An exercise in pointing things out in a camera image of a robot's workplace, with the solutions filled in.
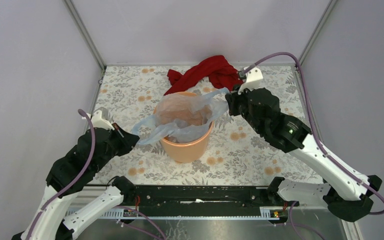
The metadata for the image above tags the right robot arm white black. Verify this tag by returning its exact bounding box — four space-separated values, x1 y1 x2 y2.
225 88 382 222

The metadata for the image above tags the light blue plastic trash bag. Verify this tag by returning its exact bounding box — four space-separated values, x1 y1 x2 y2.
131 87 230 145

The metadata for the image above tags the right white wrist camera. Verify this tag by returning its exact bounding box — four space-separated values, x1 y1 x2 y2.
237 67 264 95

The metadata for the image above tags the red cloth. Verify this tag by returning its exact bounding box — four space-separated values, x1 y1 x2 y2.
164 55 243 95

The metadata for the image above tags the metal front tray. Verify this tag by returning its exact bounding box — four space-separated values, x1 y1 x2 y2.
73 206 363 240

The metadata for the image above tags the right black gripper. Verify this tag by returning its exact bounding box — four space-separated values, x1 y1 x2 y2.
224 82 264 135

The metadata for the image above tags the left aluminium frame post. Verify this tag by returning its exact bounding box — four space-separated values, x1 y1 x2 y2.
62 0 106 73

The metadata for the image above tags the floral patterned table mat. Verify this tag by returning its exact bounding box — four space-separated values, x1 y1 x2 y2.
92 66 322 186

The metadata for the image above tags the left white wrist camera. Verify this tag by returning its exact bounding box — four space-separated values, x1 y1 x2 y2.
90 107 115 130

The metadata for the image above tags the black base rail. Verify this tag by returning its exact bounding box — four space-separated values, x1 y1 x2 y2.
104 184 301 218

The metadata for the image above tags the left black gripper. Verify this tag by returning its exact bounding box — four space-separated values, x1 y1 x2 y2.
93 121 141 172

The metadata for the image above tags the aluminium frame post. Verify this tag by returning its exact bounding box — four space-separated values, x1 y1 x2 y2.
62 0 106 73
298 0 338 66

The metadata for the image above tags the orange plastic trash bin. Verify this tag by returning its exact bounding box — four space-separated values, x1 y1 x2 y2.
160 92 212 163

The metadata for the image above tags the right aluminium frame post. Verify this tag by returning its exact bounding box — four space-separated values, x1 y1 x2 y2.
298 0 338 66

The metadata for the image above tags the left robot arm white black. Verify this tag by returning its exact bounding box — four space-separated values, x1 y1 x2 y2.
12 123 140 240

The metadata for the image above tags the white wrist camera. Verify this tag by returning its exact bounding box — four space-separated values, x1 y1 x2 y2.
90 107 115 130
237 67 264 95

